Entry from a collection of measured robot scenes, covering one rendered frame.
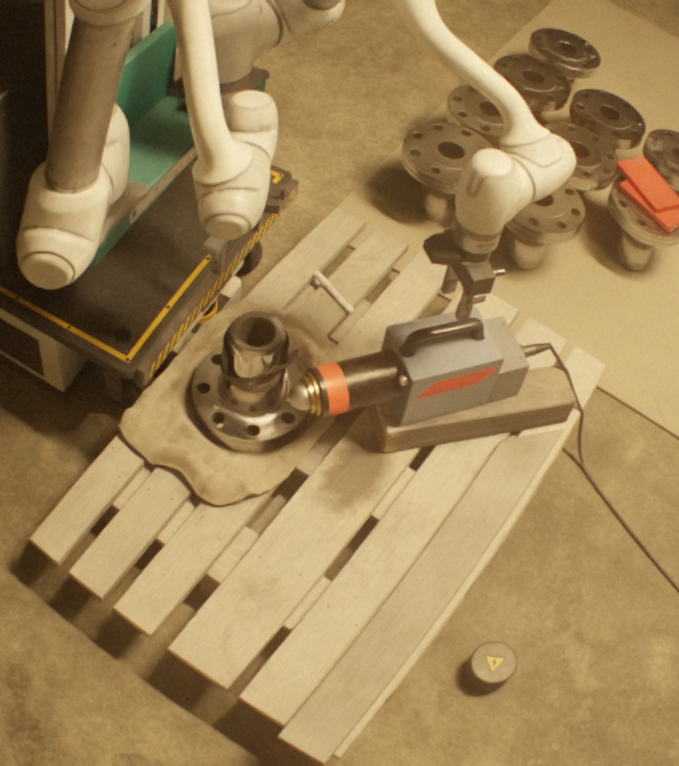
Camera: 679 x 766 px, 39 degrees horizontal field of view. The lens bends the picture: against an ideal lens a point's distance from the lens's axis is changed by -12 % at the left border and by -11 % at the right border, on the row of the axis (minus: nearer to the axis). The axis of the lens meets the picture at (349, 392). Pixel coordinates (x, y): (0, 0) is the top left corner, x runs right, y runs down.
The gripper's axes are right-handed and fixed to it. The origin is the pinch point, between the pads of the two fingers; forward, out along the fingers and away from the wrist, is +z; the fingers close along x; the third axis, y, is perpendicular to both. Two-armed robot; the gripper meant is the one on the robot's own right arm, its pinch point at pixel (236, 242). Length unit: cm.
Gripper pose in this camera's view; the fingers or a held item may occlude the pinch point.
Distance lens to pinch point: 200.4
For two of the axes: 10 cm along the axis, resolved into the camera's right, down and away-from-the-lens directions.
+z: -1.2, 5.6, 8.2
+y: -8.9, -4.3, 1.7
